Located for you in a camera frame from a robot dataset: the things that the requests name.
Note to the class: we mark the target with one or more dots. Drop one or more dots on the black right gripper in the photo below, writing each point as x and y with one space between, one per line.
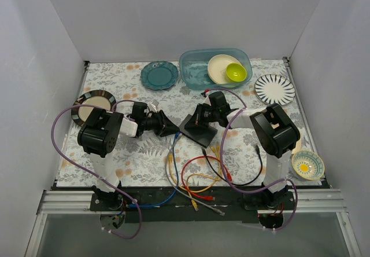
198 118

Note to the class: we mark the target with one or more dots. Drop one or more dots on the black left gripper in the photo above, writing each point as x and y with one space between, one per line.
159 123

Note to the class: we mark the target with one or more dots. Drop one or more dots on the black network switch box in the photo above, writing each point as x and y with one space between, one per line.
202 136

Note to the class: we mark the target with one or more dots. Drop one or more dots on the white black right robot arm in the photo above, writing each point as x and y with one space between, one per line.
275 131

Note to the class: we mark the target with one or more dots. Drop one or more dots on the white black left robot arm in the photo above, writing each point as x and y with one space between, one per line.
100 132

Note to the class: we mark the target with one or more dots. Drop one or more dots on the floral patterned table mat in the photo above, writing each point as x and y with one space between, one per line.
144 161

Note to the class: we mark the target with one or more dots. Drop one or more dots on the teal scalloped plate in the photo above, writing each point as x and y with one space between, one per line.
159 75

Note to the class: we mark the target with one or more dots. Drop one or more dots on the cream plate in tub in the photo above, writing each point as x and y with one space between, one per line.
217 66

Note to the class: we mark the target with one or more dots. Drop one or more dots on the blue transparent plastic tub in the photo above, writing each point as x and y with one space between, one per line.
206 68

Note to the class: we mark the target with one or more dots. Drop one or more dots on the lime green bowl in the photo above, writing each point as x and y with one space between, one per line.
236 72

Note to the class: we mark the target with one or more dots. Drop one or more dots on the brown rimmed cream plate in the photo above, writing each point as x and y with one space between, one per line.
89 100

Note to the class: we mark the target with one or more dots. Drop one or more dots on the white plate blue stripes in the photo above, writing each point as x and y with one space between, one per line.
274 89

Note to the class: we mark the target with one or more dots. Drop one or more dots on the cream square dish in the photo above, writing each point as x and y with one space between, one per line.
297 147

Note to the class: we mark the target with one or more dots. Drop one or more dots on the yellow flower patterned bowl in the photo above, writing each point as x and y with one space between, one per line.
308 165

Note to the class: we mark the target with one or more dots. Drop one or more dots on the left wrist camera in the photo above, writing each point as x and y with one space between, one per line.
154 106

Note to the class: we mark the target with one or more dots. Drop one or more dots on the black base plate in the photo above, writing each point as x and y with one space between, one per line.
167 205

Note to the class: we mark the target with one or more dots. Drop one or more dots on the aluminium frame rail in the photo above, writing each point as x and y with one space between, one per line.
56 202

